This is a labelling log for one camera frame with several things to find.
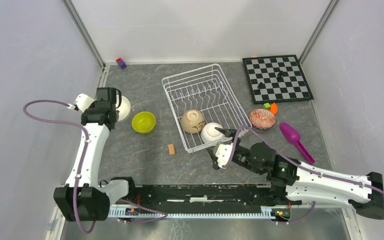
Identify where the white ribbed bowl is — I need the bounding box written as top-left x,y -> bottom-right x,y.
116,96 -> 131,122

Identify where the blue patterned bowl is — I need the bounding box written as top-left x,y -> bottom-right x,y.
248,108 -> 276,131

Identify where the beige ceramic bowl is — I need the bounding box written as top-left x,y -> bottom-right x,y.
180,109 -> 206,134

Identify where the yellow bowl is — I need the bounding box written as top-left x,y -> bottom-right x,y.
131,111 -> 156,134

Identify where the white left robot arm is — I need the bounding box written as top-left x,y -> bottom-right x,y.
53,87 -> 137,222

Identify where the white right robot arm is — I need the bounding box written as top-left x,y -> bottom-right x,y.
208,127 -> 384,220

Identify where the white smooth bowl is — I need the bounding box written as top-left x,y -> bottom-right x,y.
200,122 -> 225,144

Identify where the small wooden block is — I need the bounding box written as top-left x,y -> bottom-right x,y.
167,143 -> 176,156

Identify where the green toy block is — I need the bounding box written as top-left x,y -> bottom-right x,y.
263,103 -> 271,110

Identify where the magenta plastic object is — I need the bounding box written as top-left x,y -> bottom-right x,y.
279,122 -> 316,165

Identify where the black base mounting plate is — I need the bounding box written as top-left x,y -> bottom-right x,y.
116,184 -> 293,214

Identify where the orange toy block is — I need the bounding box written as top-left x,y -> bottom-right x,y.
269,102 -> 278,115

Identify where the red purple toy block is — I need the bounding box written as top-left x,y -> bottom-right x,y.
116,57 -> 127,69

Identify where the black chess piece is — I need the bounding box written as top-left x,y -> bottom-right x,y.
276,71 -> 285,78
257,82 -> 266,90

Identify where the black white chessboard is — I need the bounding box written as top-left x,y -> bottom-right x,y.
242,54 -> 314,105

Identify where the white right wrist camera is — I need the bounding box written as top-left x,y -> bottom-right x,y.
213,142 -> 233,169

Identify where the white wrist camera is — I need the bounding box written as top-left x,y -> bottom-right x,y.
213,142 -> 233,169
67,93 -> 95,112

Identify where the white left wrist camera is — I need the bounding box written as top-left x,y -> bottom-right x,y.
67,93 -> 95,112

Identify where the aluminium frame rail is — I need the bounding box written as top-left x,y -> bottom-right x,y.
44,64 -> 111,240

